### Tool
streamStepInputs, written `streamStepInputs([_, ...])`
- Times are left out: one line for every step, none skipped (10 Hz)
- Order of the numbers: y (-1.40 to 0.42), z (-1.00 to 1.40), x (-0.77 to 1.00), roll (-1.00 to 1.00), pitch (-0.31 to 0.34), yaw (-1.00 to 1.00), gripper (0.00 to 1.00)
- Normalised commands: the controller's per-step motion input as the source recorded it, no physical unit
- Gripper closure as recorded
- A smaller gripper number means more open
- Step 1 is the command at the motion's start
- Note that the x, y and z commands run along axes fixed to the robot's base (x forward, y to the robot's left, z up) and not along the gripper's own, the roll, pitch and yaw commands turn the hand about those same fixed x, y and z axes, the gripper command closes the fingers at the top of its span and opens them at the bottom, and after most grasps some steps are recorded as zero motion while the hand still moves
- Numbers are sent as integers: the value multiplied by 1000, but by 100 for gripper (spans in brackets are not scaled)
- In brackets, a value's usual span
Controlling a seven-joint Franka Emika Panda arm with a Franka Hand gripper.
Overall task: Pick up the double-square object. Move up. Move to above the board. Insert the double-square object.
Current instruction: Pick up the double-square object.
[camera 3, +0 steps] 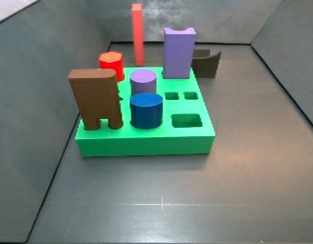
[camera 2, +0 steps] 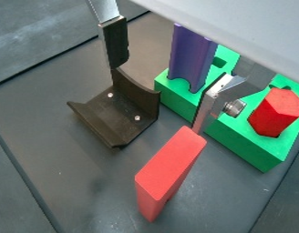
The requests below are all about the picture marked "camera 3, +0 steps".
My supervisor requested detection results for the black curved holder bracket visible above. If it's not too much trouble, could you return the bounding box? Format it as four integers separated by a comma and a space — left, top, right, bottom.
193, 50, 222, 78

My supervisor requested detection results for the green peg board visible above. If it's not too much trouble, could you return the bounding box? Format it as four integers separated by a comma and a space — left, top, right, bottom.
75, 67, 215, 157

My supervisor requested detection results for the blue cylinder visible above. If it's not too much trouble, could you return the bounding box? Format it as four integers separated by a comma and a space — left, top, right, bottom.
130, 92, 163, 130

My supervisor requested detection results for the brown arch block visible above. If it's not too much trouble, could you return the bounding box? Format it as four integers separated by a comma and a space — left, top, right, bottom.
68, 69, 123, 131

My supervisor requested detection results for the salmon red double-square block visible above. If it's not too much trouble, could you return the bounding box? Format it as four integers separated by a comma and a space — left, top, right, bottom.
131, 4, 143, 66

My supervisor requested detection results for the purple cylinder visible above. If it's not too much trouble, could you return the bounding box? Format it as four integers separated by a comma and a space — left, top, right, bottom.
130, 69, 156, 95

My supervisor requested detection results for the red hexagonal prism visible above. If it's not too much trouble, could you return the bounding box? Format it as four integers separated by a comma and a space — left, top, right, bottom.
99, 51, 124, 82

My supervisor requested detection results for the tall purple notched block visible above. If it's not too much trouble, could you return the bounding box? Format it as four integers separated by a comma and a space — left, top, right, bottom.
163, 28, 195, 79

